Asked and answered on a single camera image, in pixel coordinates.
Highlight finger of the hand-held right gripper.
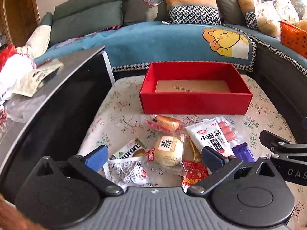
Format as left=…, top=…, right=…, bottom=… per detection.
left=259, top=130, right=307, bottom=159

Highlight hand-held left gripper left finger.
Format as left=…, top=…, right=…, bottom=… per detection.
left=36, top=145, right=124, bottom=196

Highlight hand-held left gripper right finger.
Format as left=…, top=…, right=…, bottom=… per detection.
left=187, top=146, right=276, bottom=196

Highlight white gluten snack packet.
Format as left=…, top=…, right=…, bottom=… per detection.
left=185, top=123, right=235, bottom=159

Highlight white red-label packet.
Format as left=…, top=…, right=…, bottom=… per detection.
left=103, top=156, right=149, bottom=190

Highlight sausage packet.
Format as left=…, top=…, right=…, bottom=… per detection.
left=214, top=116, right=241, bottom=149

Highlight green white wafer packet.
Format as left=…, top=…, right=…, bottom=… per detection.
left=109, top=138, right=148, bottom=160

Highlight steamed bun clear packet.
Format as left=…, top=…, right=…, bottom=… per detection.
left=147, top=134, right=190, bottom=171

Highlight orange cake clear packet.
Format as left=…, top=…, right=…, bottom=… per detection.
left=145, top=115, right=185, bottom=134

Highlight red cardboard box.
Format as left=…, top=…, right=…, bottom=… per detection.
left=139, top=62, right=253, bottom=115

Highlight red snack packet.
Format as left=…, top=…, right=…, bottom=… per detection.
left=180, top=159, right=210, bottom=193

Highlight purple snack packet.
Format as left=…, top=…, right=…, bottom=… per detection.
left=231, top=142, right=256, bottom=164

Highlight floral tablecloth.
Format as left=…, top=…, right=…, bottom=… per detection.
left=77, top=73, right=305, bottom=230

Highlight grey green sofa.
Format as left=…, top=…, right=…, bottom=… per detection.
left=38, top=0, right=307, bottom=144

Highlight black glossy side table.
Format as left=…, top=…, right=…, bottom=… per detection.
left=0, top=45, right=116, bottom=205

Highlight clear crumpled plastic bag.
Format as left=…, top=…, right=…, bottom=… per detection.
left=4, top=93, right=46, bottom=123

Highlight blue houndstooth trim sofa cover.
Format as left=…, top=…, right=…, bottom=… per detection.
left=222, top=23, right=307, bottom=77

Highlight white and red plastic bags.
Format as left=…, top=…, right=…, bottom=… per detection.
left=12, top=59, right=64, bottom=98

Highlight orange plastic basket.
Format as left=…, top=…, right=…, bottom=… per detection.
left=278, top=20, right=307, bottom=59

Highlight brown fuzzy cloth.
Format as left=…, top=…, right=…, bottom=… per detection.
left=0, top=193, right=31, bottom=230

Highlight white red-print plastic bag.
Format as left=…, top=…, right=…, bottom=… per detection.
left=0, top=53, right=37, bottom=101

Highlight clear plastic bag of bread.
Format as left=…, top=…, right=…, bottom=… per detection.
left=253, top=0, right=281, bottom=38

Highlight pink badminton racket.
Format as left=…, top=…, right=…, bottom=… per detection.
left=54, top=25, right=123, bottom=49

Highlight blue bear print blanket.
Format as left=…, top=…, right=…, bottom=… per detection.
left=34, top=20, right=257, bottom=74

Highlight white cloth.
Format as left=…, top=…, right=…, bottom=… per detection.
left=25, top=25, right=52, bottom=58

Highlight orange houndstooth pillow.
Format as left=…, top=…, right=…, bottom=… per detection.
left=165, top=0, right=221, bottom=25
left=236, top=0, right=260, bottom=30

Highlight green sofa cushion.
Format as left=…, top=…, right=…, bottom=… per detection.
left=49, top=0, right=124, bottom=45
left=53, top=0, right=122, bottom=21

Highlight white printed plastic bag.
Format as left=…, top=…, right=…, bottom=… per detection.
left=273, top=0, right=300, bottom=26

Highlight red plastic bag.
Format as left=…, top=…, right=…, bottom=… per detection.
left=0, top=45, right=19, bottom=70

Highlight grey sofa cushion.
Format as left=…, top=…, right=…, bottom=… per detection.
left=119, top=0, right=169, bottom=26

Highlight wooden door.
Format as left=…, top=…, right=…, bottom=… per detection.
left=0, top=0, right=41, bottom=47

